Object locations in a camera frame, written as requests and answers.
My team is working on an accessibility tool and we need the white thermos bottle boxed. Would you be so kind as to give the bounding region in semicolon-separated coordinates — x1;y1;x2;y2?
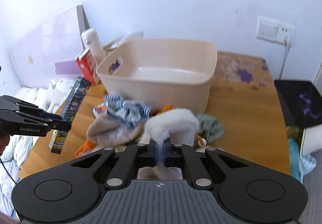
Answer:
81;28;106;65

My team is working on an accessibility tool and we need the red white carton box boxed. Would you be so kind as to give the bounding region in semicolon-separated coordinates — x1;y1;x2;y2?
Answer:
75;49;100;85

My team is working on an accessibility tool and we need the white wall switch socket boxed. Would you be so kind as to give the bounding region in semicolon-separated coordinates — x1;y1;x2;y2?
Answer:
257;17;295;44

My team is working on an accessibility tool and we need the green striped scrunchie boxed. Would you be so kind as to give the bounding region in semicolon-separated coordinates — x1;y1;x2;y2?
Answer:
196;114;225;144

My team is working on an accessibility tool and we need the beige fleece cloth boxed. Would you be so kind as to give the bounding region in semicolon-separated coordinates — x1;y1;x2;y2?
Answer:
86;115;144;147

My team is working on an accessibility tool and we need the orange plastic bottle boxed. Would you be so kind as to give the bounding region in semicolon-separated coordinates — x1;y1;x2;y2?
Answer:
156;105;175;115

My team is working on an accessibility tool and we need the blue checked fabric scrunchie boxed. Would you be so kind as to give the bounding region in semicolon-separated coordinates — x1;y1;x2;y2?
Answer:
103;94;152;129

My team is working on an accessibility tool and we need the white plush toy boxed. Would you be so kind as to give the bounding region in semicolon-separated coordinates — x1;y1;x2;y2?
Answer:
140;108;200;148

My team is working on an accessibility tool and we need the white plug and cable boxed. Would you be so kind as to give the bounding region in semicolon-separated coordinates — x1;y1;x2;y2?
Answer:
278;34;293;81

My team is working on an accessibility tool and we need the beige plastic storage basket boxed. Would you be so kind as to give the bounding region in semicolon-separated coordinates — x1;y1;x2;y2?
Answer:
97;39;217;113

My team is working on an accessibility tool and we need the lilac bed headboard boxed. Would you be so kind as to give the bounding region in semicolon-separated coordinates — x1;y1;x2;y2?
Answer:
1;5;86;94

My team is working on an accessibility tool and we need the dark cartoon snack packet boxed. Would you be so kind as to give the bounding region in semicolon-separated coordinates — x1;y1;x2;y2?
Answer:
49;76;91;154

